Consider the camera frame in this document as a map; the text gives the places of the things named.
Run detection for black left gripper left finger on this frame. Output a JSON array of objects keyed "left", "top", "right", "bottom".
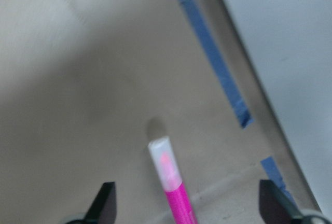
[{"left": 85, "top": 182, "right": 117, "bottom": 224}]

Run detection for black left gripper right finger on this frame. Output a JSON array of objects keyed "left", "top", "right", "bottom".
[{"left": 259, "top": 179, "right": 303, "bottom": 224}]

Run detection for pink highlighter pen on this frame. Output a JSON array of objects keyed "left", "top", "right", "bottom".
[{"left": 148, "top": 136, "right": 197, "bottom": 223}]

